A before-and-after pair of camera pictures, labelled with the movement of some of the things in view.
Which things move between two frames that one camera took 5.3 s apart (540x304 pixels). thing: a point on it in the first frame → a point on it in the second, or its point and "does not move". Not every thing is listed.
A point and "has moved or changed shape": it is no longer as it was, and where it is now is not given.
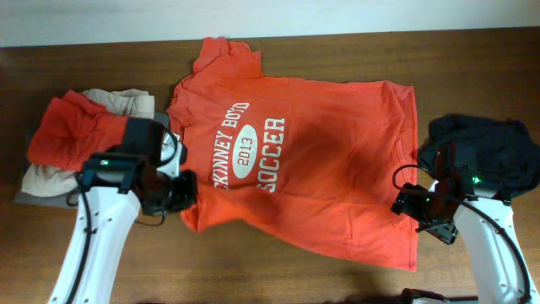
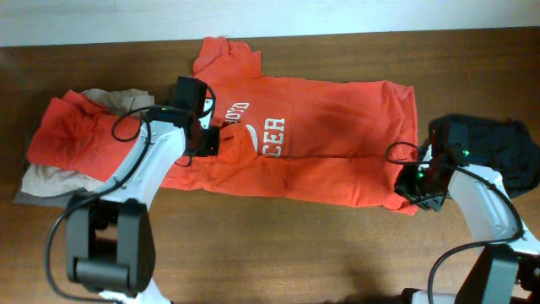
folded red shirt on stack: [73, 127] does not move
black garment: [499, 149] does not move
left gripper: [187, 177] → [211, 146]
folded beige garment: [46, 181] does not move
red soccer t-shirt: [314, 160] has moved or changed shape
